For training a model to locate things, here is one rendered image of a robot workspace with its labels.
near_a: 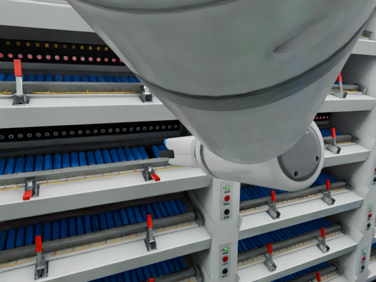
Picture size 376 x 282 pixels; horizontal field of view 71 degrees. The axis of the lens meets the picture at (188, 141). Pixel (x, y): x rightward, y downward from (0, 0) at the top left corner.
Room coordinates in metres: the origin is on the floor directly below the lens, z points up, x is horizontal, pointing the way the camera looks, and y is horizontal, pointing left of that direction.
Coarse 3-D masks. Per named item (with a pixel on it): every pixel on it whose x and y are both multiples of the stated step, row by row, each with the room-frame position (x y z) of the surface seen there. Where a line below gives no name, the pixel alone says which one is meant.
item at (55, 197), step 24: (0, 144) 0.66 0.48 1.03; (24, 144) 0.68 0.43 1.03; (48, 144) 0.70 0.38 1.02; (192, 168) 0.73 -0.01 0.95; (0, 192) 0.54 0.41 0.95; (24, 192) 0.55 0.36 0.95; (48, 192) 0.56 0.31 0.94; (72, 192) 0.57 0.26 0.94; (96, 192) 0.59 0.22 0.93; (120, 192) 0.62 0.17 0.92; (144, 192) 0.64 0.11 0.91; (168, 192) 0.68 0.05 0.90; (0, 216) 0.52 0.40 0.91; (24, 216) 0.54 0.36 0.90
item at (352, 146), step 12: (324, 120) 1.14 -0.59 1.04; (336, 120) 1.14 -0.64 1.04; (324, 132) 1.07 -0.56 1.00; (336, 132) 1.09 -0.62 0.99; (348, 132) 1.09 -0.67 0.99; (360, 132) 1.04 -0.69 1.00; (324, 144) 1.00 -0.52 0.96; (336, 144) 1.01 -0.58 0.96; (348, 144) 1.01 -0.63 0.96; (360, 144) 1.04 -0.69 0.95; (372, 144) 1.00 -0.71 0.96; (336, 156) 0.92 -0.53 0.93; (348, 156) 0.95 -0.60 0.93; (360, 156) 0.99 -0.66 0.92
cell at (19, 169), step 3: (18, 159) 0.63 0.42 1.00; (21, 159) 0.63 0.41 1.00; (24, 159) 0.64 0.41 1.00; (18, 162) 0.62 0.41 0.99; (21, 162) 0.62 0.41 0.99; (24, 162) 0.63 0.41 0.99; (18, 165) 0.61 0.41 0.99; (21, 165) 0.61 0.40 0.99; (24, 165) 0.63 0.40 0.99; (15, 168) 0.60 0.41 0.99; (18, 168) 0.60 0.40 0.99; (21, 168) 0.60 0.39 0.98; (15, 171) 0.59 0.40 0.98; (18, 171) 0.59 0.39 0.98; (21, 171) 0.60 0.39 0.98
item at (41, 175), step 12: (60, 168) 0.61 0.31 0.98; (72, 168) 0.62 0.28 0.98; (84, 168) 0.63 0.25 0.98; (96, 168) 0.63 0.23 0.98; (108, 168) 0.64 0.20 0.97; (120, 168) 0.66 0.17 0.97; (132, 168) 0.67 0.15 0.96; (168, 168) 0.70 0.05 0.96; (0, 180) 0.55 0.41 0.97; (12, 180) 0.56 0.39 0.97; (24, 180) 0.57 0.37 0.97; (36, 180) 0.58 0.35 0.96
